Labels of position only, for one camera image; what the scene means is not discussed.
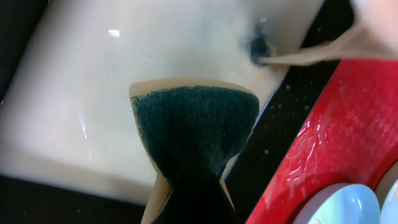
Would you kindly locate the green yellow sponge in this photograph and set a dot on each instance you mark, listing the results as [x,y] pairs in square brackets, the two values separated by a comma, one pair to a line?
[190,129]

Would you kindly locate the light blue round plate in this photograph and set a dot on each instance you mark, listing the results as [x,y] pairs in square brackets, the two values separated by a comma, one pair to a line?
[339,204]

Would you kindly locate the red plastic tray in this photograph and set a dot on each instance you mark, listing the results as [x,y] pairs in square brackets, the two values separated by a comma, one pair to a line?
[350,136]

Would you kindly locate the mint green round plate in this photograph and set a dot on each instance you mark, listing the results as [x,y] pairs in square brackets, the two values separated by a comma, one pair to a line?
[386,193]

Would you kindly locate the black water basin tray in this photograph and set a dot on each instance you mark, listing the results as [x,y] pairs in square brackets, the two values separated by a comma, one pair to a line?
[70,151]

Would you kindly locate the white round plate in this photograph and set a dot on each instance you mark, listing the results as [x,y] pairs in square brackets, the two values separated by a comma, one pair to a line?
[372,36]

